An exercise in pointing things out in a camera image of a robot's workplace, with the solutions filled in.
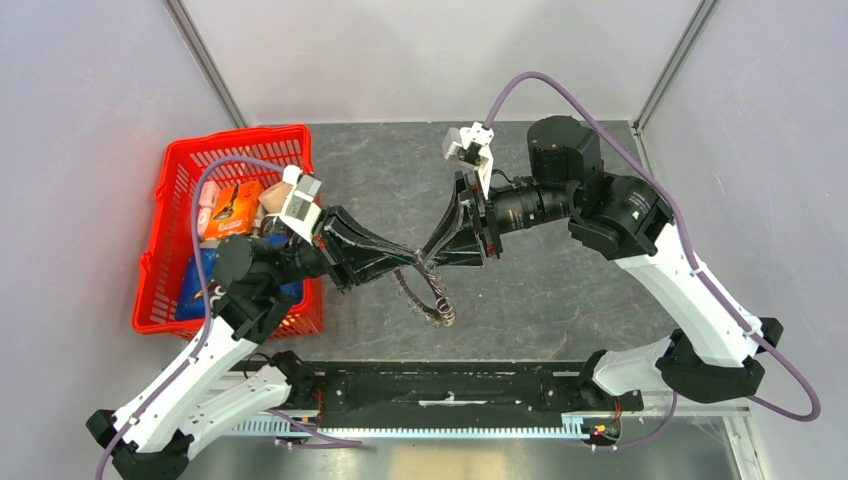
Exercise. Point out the aluminium frame post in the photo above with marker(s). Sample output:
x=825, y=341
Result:
x=683, y=48
x=192, y=38

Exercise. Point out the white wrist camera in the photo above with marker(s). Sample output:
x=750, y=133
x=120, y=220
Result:
x=300, y=212
x=470, y=147

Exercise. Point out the blue Doritos chip bag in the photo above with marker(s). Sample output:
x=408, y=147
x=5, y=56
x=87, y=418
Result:
x=189, y=302

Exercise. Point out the white slotted cable duct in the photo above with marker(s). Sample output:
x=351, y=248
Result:
x=267, y=425

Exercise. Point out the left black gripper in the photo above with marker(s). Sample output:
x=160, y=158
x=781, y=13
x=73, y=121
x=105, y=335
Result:
x=339, y=233

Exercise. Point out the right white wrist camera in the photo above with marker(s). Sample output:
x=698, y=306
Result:
x=470, y=147

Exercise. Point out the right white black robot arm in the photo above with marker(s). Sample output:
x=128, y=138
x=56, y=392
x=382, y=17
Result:
x=710, y=357

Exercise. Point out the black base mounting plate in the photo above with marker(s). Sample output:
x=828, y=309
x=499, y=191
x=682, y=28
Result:
x=452, y=393

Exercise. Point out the left aluminium frame post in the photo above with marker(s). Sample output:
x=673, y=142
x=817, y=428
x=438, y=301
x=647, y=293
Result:
x=192, y=38

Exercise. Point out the red plastic basket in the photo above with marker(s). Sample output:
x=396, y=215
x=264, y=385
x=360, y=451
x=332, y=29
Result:
x=162, y=265

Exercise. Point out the orange snack box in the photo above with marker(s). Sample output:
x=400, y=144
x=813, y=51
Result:
x=235, y=211

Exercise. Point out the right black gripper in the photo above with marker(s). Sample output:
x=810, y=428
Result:
x=448, y=246

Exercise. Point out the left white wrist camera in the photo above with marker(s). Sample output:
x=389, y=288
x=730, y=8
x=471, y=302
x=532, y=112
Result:
x=300, y=212

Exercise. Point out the right aluminium frame post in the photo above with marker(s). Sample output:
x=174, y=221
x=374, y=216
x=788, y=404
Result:
x=683, y=48

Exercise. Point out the pink white small packet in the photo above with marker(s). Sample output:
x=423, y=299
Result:
x=207, y=201

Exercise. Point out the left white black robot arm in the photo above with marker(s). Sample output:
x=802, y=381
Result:
x=144, y=439

